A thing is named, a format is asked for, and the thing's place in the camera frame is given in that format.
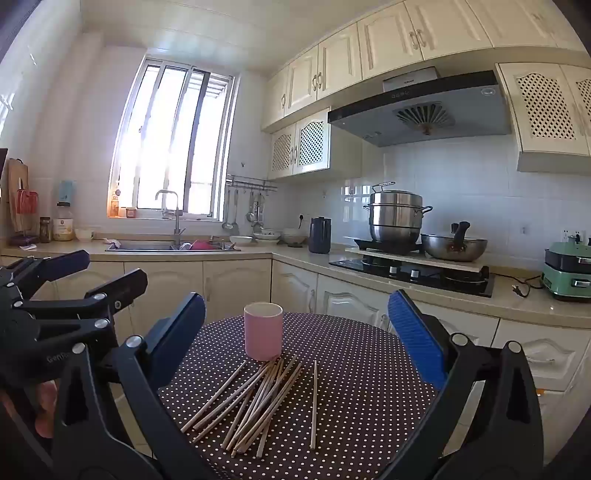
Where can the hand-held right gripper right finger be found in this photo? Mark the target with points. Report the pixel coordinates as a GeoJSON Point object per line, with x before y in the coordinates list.
{"type": "Point", "coordinates": [415, 341]}

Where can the small white bowl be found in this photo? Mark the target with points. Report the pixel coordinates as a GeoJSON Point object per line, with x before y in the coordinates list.
{"type": "Point", "coordinates": [84, 234]}

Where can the white patterned bowl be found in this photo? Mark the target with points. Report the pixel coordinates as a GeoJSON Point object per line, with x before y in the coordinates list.
{"type": "Point", "coordinates": [294, 237]}

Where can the grey range hood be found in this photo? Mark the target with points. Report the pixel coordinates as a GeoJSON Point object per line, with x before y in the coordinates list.
{"type": "Point", "coordinates": [415, 115]}

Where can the steel kitchen sink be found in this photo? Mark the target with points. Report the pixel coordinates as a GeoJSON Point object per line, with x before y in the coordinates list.
{"type": "Point", "coordinates": [138, 247]}

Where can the small pink cup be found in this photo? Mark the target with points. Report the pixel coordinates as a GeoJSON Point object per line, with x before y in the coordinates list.
{"type": "Point", "coordinates": [130, 213]}

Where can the black kettle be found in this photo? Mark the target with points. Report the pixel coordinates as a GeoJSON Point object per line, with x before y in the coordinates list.
{"type": "Point", "coordinates": [319, 235]}

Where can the stack of white dishes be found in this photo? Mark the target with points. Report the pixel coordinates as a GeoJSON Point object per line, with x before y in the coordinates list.
{"type": "Point", "coordinates": [266, 235]}

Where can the large clear jar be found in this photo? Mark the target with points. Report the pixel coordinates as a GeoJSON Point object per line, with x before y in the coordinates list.
{"type": "Point", "coordinates": [63, 226]}

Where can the red mesh scrubber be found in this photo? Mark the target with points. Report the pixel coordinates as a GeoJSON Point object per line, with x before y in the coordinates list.
{"type": "Point", "coordinates": [27, 202]}

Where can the red basin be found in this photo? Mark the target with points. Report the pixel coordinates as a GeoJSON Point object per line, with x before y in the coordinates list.
{"type": "Point", "coordinates": [201, 245]}

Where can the white double wall socket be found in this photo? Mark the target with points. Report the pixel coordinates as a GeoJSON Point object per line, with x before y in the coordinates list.
{"type": "Point", "coordinates": [572, 235]}

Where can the green electric cooker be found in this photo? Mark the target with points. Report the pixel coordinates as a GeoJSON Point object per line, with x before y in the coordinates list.
{"type": "Point", "coordinates": [565, 277]}

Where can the cream lattice door cabinet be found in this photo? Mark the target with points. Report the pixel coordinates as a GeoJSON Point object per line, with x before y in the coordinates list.
{"type": "Point", "coordinates": [300, 147]}
{"type": "Point", "coordinates": [549, 115]}

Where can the hanging steel ladles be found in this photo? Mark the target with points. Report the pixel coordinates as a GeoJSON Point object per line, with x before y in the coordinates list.
{"type": "Point", "coordinates": [228, 217]}

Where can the light wooden board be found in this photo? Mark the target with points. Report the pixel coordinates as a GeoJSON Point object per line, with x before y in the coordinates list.
{"type": "Point", "coordinates": [415, 258]}

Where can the metal utensil rail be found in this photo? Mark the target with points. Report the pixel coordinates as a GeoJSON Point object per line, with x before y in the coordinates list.
{"type": "Point", "coordinates": [251, 181]}

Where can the person's left hand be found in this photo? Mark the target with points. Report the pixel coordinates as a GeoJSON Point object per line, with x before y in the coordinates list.
{"type": "Point", "coordinates": [45, 408]}

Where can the purple dish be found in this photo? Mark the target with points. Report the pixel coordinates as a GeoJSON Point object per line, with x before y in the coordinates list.
{"type": "Point", "coordinates": [23, 240]}

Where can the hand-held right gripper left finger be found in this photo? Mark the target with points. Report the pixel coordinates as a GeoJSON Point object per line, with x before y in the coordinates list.
{"type": "Point", "coordinates": [178, 339]}

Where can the black induction cooker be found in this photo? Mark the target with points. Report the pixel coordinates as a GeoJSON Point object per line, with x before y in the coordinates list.
{"type": "Point", "coordinates": [369, 243]}

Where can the cream cabinets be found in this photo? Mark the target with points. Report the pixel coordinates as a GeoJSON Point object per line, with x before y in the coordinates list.
{"type": "Point", "coordinates": [231, 286]}
{"type": "Point", "coordinates": [369, 50]}

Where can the small dark lidded jar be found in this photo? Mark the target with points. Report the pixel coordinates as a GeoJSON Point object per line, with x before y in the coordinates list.
{"type": "Point", "coordinates": [45, 230]}

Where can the orange bottle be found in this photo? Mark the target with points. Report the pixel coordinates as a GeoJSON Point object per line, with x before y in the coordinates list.
{"type": "Point", "coordinates": [115, 205]}

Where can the cream lower cabinets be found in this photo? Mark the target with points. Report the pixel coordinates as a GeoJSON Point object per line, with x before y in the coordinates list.
{"type": "Point", "coordinates": [231, 286]}

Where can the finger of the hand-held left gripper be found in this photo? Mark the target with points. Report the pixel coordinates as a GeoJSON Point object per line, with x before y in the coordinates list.
{"type": "Point", "coordinates": [64, 263]}
{"type": "Point", "coordinates": [124, 286]}

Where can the wooden cutting board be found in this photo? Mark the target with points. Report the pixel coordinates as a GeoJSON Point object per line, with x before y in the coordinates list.
{"type": "Point", "coordinates": [17, 194]}

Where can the stainless steel steamer pot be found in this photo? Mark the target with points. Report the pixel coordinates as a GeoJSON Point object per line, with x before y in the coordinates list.
{"type": "Point", "coordinates": [397, 217]}

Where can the brown polka dot tablecloth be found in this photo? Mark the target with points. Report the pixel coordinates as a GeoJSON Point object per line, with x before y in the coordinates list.
{"type": "Point", "coordinates": [360, 392]}

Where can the steel sink faucet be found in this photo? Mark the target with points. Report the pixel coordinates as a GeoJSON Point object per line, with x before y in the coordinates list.
{"type": "Point", "coordinates": [176, 221]}

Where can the hanging steel skimmers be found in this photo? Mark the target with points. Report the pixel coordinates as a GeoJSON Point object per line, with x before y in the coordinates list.
{"type": "Point", "coordinates": [255, 210]}

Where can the sliding kitchen window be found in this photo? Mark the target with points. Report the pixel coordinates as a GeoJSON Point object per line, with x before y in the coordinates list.
{"type": "Point", "coordinates": [171, 138]}

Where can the pile of wooden chopsticks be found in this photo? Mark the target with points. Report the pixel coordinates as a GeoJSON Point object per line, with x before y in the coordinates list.
{"type": "Point", "coordinates": [256, 401]}

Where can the black gas stove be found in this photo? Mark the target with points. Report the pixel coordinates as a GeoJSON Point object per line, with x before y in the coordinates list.
{"type": "Point", "coordinates": [415, 274]}

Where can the cream upper cabinets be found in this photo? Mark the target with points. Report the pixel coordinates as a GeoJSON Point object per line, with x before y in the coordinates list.
{"type": "Point", "coordinates": [369, 50]}

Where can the light blue box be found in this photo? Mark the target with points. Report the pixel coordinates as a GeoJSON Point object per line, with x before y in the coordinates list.
{"type": "Point", "coordinates": [68, 190]}

